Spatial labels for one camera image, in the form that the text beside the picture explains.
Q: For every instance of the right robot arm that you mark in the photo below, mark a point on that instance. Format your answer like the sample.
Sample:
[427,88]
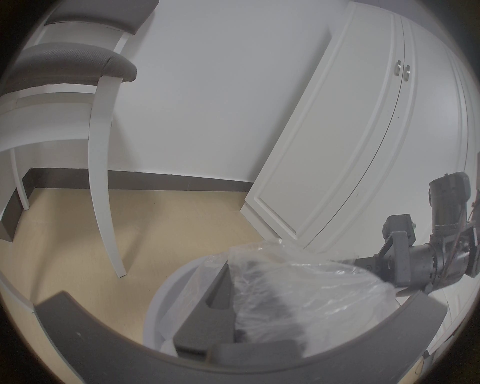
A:
[450,202]

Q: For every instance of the pale grey trash bin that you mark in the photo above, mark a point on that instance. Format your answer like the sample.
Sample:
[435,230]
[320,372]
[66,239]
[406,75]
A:
[157,311]

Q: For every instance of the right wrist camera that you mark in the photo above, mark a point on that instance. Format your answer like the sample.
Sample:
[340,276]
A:
[399,225]

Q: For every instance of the clear plastic bag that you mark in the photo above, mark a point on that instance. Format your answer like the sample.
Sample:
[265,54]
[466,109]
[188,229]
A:
[318,292]

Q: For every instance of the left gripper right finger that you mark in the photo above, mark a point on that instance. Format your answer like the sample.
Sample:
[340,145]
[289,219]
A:
[270,322]

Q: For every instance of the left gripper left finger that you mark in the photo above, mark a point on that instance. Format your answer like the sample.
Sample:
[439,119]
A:
[210,322]

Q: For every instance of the grey white chair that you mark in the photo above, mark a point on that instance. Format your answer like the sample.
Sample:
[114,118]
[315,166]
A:
[75,62]

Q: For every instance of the white wardrobe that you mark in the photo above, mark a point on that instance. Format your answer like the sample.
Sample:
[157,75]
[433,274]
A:
[356,131]

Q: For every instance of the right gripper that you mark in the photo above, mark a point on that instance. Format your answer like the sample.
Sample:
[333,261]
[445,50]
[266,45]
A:
[420,268]

